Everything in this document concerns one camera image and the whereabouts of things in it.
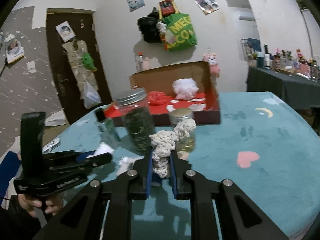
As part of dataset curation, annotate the large glass jar metal lid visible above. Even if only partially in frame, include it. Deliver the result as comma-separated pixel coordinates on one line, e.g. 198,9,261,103
116,88,155,153

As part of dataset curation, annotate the small white soft roll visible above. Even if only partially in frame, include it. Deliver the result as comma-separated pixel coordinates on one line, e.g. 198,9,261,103
86,142,114,158

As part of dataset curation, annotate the dark brown door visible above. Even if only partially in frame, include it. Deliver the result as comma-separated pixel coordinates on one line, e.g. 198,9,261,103
46,12,112,124

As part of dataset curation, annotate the pale pink plush toy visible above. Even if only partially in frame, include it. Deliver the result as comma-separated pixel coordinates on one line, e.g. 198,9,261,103
141,57,151,71

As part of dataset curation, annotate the green tote bag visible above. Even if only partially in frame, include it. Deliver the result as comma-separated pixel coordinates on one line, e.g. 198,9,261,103
162,13,197,51

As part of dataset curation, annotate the small glass jar metal lid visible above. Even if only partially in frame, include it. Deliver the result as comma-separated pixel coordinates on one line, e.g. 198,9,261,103
169,108,196,153

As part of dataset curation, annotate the photo poster on wall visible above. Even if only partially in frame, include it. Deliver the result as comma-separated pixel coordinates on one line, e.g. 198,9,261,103
193,0,220,15

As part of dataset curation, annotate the blue picture on wall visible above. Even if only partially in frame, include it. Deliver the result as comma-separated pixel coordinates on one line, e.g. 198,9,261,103
126,0,145,12

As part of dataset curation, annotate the pink plush toy on wall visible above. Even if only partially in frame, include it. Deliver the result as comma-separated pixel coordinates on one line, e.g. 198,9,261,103
202,53,221,78

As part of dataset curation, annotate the teal plush table blanket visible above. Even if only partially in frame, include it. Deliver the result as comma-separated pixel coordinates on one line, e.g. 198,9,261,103
53,92,319,239

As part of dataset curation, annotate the black bag on wall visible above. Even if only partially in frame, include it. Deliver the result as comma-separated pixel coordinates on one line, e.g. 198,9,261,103
137,7,161,43

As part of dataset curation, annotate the orange handled broom stick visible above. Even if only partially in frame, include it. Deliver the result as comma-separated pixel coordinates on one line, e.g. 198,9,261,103
138,52,143,72

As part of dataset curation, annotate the green plush toy on door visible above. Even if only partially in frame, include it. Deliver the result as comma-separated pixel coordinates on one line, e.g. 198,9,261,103
81,52,97,72

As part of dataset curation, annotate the cream crocheted knit piece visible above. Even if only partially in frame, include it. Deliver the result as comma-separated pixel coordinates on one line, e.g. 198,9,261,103
149,118,198,179

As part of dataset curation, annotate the person's left hand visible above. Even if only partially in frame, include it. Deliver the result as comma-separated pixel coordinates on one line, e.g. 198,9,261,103
18,194,63,218

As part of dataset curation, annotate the red mesh sponge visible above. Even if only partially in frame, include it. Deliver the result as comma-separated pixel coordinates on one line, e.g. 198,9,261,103
148,91,167,106

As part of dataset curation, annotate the white plastic bag on door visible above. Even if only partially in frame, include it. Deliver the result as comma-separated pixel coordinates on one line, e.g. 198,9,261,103
82,81,101,109

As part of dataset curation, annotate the red cardboard box tray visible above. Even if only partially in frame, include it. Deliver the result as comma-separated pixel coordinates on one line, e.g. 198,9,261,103
103,61,221,127

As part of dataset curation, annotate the small black capped bottle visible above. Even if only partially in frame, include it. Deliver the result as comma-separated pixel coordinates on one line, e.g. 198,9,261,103
94,108,121,150

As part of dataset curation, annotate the dark green covered side table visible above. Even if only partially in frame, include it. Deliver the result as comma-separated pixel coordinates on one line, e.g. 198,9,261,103
246,67,320,110

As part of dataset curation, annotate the white mesh bath pouf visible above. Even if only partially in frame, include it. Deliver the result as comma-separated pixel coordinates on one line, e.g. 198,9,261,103
172,78,199,101

